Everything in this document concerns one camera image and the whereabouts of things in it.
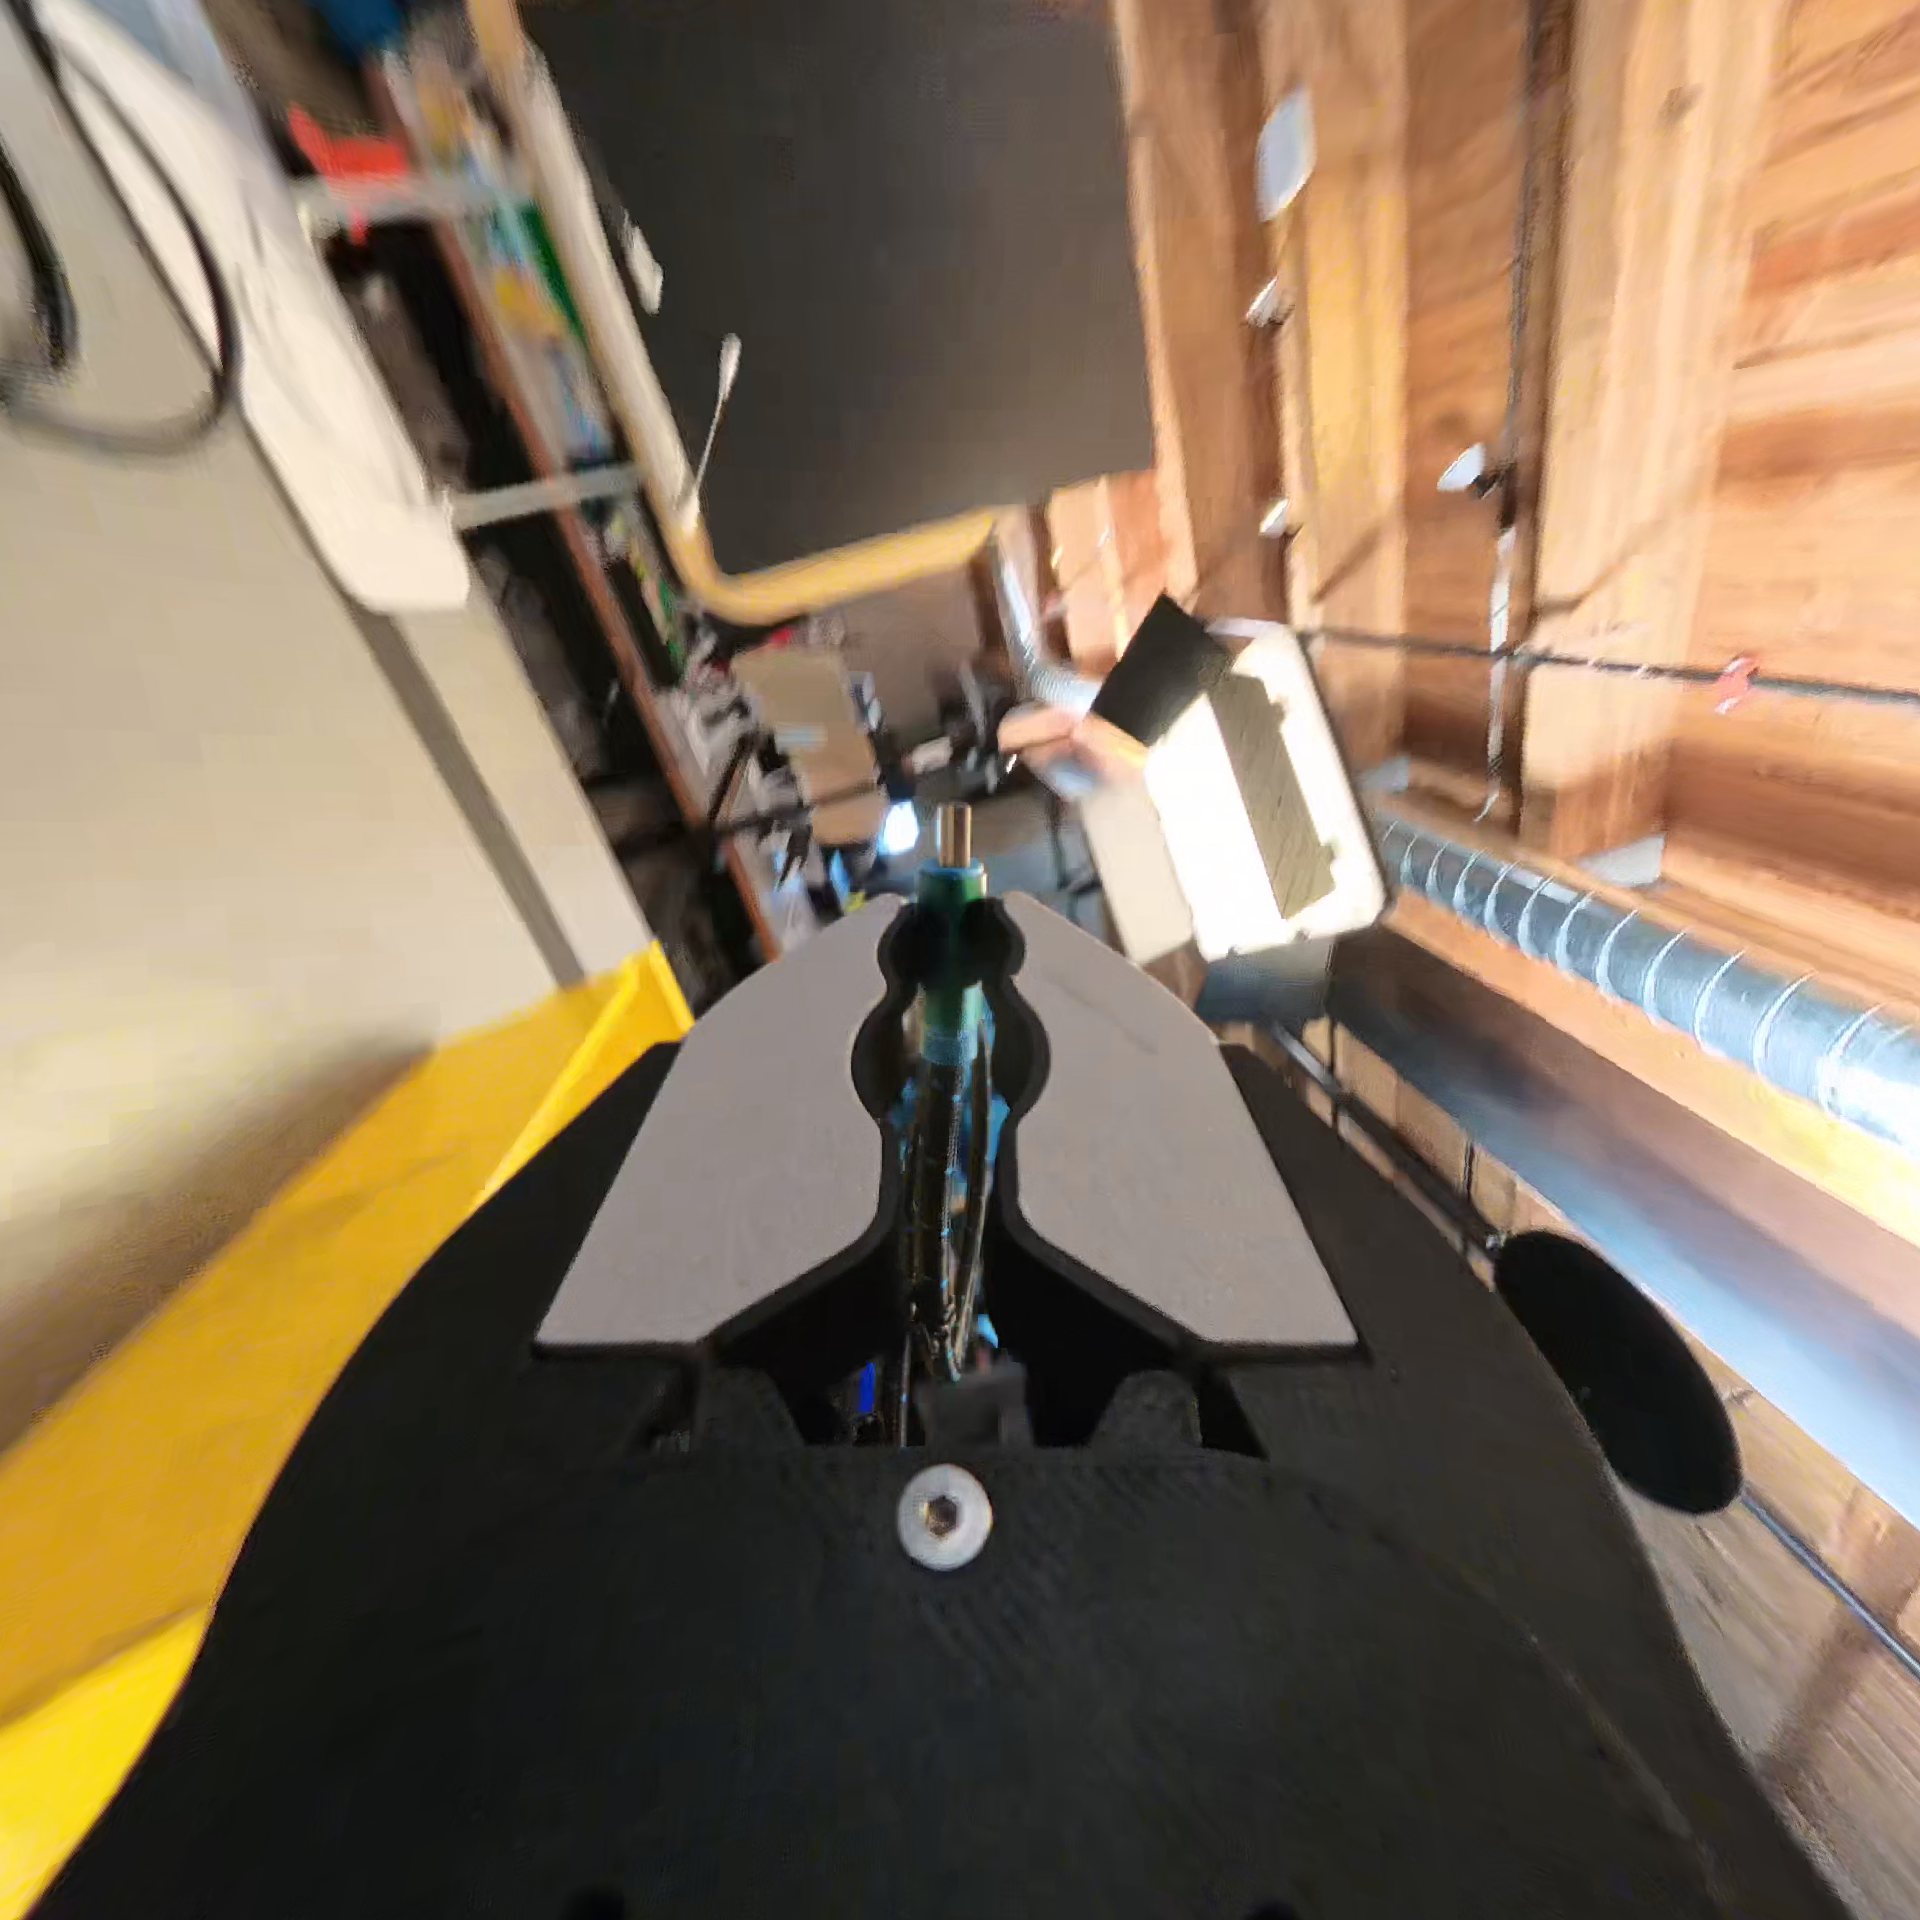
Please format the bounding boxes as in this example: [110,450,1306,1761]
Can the white light fixture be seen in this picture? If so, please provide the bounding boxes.
[1078,598,1395,969]

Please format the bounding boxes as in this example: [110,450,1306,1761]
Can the black panel yellow edge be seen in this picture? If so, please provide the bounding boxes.
[468,0,1162,628]

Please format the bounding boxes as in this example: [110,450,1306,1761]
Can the wooden background shelf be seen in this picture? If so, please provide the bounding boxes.
[285,0,797,962]

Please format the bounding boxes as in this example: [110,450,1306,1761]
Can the thin black cable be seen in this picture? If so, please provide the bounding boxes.
[0,0,245,459]

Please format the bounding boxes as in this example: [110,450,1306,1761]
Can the silver duct pipe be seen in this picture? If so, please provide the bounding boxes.
[1372,817,1920,1156]

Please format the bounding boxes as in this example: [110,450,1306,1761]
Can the black braided cable green plugs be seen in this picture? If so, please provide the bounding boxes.
[886,803,1003,1390]

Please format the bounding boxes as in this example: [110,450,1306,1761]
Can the yellow plastic bin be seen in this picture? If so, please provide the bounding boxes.
[0,942,695,1884]

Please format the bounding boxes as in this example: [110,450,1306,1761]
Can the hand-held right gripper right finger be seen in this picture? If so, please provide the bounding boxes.
[983,892,1364,1364]

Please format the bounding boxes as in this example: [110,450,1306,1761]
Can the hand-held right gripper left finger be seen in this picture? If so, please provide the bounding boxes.
[532,895,932,1364]

